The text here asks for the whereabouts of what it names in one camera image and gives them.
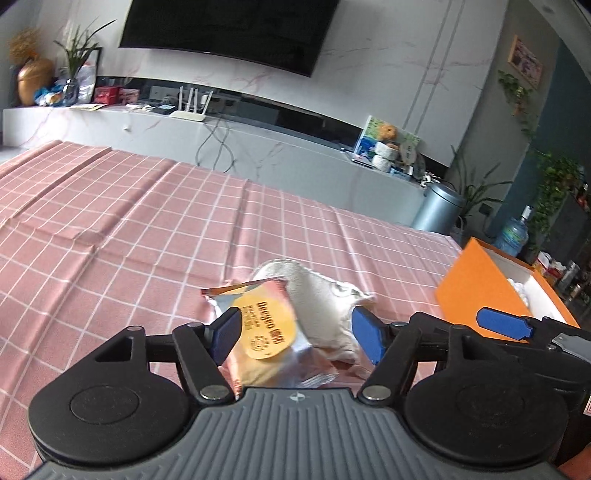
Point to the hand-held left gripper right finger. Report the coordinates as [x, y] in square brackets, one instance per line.
[369, 334]

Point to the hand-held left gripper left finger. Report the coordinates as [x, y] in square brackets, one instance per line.
[228, 334]

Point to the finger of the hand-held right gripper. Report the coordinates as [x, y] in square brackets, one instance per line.
[503, 323]
[429, 321]

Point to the white soft item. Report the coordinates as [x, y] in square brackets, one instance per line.
[518, 288]

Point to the pastry snack packet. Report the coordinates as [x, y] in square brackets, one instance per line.
[268, 323]

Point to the orange cardboard box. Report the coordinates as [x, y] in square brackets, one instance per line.
[480, 281]

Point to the group of small bottles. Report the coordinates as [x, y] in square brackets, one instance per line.
[561, 274]

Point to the large blue water bottle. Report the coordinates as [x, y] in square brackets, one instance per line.
[511, 237]

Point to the grey metal trash can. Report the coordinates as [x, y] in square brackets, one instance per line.
[436, 210]

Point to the long-leaf floor plant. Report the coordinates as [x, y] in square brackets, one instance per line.
[475, 194]

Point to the pink checked blanket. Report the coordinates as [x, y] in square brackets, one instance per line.
[115, 240]

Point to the tall leafy plant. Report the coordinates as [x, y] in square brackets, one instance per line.
[556, 184]

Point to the small blue box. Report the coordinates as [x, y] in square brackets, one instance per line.
[400, 170]

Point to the round hand fan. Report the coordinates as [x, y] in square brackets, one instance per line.
[409, 153]

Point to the white marble television cabinet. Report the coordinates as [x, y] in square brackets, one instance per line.
[300, 161]

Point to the brown teddy bear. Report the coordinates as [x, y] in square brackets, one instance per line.
[387, 133]

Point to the painted canvas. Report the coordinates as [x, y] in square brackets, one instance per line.
[364, 138]

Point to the white wifi router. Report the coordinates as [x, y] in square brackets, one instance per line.
[187, 114]

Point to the hanging ivy plant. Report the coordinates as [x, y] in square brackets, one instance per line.
[517, 94]

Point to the black set-top box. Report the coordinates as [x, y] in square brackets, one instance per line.
[165, 110]

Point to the pink red box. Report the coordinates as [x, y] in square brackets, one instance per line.
[128, 95]

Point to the yellow paper envelope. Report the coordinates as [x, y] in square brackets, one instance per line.
[87, 107]

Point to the blue snack bags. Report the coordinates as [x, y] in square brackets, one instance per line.
[53, 96]

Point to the golden vase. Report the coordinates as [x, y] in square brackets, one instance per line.
[34, 83]

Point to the green plant in glass vase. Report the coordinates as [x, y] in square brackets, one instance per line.
[76, 50]

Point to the dried flower bunch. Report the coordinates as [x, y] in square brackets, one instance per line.
[25, 44]

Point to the framed wall picture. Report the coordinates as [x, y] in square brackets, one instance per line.
[525, 62]

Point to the black wall television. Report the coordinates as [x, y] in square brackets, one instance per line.
[231, 27]

